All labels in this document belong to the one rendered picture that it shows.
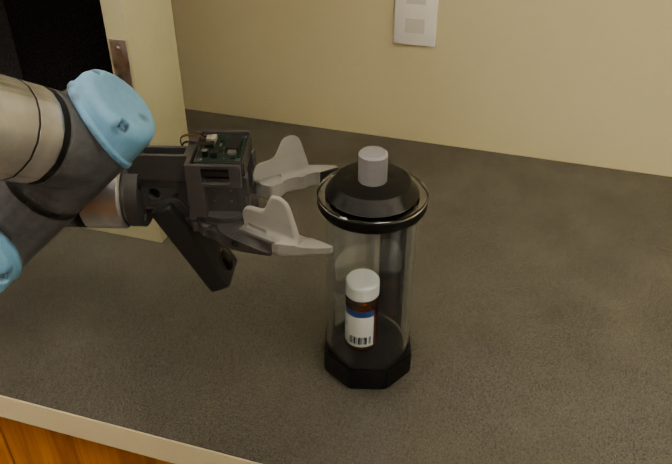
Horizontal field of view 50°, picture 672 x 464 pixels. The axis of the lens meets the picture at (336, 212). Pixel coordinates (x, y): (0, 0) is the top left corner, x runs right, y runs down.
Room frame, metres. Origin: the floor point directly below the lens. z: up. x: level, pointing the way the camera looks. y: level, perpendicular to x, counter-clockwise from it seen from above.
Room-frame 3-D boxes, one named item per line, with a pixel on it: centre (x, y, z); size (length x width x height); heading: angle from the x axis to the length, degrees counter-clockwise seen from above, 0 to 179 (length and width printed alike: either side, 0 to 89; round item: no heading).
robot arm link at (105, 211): (0.61, 0.22, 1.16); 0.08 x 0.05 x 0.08; 178
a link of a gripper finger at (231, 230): (0.57, 0.09, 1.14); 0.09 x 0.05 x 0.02; 54
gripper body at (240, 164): (0.61, 0.14, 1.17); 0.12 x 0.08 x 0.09; 88
